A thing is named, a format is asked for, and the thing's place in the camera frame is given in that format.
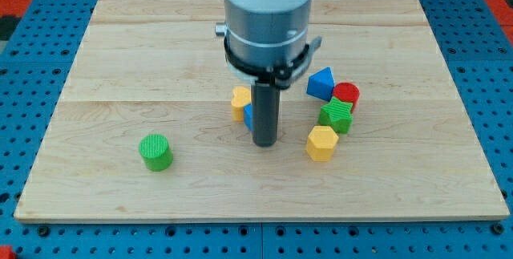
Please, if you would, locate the black clamp ring bracket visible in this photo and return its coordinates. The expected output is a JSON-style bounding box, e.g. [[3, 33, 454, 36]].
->
[[224, 36, 322, 90]]

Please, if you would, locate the red cylinder block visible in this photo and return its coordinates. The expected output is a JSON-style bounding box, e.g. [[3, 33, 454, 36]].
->
[[332, 82, 360, 113]]

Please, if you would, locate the blue cube block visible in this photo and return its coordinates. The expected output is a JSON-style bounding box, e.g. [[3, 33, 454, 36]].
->
[[244, 103, 252, 131]]

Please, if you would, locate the light wooden board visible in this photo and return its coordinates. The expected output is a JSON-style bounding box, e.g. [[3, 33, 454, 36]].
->
[[14, 0, 510, 224]]

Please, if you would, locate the green star block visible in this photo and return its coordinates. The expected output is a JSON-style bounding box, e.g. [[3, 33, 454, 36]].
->
[[317, 97, 353, 134]]

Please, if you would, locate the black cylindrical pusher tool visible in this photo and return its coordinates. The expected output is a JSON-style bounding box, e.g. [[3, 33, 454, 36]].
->
[[251, 83, 280, 147]]

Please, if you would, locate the blue triangular prism block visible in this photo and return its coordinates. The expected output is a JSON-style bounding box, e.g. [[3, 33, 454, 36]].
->
[[306, 67, 335, 101]]

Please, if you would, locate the yellow heart block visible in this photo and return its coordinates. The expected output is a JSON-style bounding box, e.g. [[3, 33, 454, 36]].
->
[[231, 87, 252, 122]]

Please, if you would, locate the green cylinder block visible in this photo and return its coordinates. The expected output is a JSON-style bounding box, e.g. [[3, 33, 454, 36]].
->
[[139, 134, 173, 172]]

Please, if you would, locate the red block at corner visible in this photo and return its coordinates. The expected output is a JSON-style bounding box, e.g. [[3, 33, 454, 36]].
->
[[0, 245, 17, 259]]

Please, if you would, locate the yellow hexagon block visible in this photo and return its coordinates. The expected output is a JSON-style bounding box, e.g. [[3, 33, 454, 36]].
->
[[305, 126, 339, 162]]

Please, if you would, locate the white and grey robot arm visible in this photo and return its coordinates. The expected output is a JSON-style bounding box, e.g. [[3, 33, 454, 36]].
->
[[224, 0, 311, 67]]

